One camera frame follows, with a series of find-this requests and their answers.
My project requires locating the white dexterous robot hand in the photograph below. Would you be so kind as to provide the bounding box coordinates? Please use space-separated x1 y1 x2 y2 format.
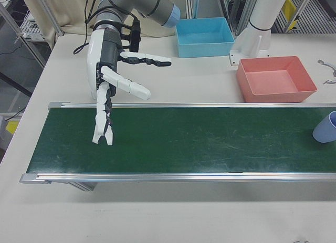
86 29 173 147

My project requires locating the blue plastic box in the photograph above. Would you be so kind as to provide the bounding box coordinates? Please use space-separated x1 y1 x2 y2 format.
174 17 236 59

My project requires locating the pink plastic box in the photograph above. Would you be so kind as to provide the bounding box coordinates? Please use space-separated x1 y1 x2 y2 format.
235 56 319 104

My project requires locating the blue plastic cup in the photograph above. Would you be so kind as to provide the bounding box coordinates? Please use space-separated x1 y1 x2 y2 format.
312 110 336 144

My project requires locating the beige curtain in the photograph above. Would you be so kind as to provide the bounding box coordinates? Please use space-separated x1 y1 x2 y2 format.
19 0 190 36

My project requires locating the yellow floor marker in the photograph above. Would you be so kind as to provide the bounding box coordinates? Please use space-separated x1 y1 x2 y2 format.
4 120 19 136

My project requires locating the green belt conveyor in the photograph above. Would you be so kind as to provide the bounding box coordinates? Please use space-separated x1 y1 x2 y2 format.
20 101 336 193

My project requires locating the yellow tag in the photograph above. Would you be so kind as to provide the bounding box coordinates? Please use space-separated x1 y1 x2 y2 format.
282 0 298 26

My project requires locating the metal reacher grabber tool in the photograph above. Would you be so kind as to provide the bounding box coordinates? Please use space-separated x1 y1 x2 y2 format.
317 59 336 86

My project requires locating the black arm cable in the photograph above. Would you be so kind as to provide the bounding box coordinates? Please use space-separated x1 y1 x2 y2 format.
72 0 93 55

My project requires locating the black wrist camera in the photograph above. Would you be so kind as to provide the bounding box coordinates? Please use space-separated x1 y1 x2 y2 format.
130 19 142 52

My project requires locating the aluminium frame post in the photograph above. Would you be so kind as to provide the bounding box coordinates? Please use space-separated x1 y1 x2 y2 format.
36 0 65 37

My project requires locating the white wire rack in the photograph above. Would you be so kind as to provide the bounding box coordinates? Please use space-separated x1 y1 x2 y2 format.
18 11 45 41

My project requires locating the aluminium frame structure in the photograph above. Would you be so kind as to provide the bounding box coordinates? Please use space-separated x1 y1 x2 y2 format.
185 0 253 36

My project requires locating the white column pedestal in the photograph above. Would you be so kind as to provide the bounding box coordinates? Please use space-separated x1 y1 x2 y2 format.
228 0 291 67

